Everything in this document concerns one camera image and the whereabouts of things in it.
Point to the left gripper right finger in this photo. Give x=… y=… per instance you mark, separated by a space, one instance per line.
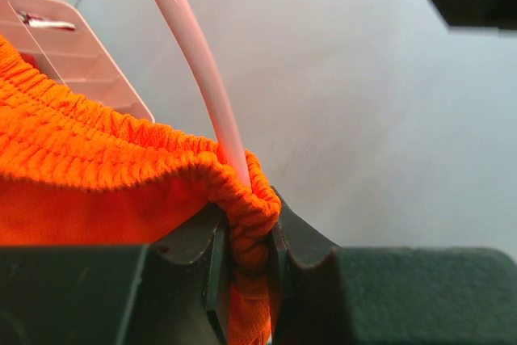
x=323 y=293

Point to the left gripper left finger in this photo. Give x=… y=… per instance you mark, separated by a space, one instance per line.
x=172 y=291

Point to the orange red shorts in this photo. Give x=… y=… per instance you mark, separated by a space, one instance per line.
x=76 y=172

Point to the pink hanger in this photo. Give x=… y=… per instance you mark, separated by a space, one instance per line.
x=183 y=24

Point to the red item in organizer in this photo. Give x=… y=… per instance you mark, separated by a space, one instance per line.
x=30 y=59

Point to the pink compartment organizer box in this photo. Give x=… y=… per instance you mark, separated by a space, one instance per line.
x=73 y=58

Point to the red white packet in organizer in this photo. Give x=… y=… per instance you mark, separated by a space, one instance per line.
x=36 y=21

